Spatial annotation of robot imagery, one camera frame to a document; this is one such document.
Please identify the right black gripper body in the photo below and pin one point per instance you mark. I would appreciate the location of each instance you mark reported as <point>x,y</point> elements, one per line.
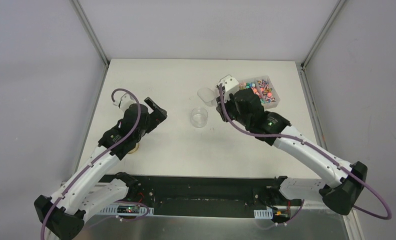
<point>231,109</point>

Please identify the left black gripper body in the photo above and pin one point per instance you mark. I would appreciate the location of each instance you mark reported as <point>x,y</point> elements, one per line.
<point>154,114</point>

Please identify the clear plastic scoop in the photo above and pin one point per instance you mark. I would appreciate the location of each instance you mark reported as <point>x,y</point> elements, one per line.
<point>210,96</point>

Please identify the clear plastic jar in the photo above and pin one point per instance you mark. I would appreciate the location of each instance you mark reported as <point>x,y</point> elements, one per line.
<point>199,117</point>

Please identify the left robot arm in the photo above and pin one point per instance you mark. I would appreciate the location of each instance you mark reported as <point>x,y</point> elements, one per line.
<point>65,212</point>

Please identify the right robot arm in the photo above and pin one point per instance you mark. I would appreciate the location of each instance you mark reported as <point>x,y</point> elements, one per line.
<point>339,182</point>

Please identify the wooden jar lid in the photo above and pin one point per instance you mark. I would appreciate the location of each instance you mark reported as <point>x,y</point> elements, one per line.
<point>137,145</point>

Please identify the compartmented candy tray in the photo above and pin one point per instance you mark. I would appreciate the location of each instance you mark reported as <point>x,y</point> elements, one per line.
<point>263,88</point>

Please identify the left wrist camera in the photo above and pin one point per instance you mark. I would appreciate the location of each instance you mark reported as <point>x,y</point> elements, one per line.
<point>125,102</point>

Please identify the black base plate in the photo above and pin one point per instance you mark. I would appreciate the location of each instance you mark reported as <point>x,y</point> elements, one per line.
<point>183,196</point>

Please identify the left slotted cable duct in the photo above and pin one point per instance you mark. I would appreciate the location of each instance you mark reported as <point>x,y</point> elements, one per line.
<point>125,210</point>

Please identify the slotted cable duct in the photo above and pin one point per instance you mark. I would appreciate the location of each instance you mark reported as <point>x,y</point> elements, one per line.
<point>125,210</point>
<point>263,214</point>

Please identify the right slotted cable duct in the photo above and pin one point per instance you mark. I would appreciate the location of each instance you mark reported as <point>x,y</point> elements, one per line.
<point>263,214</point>

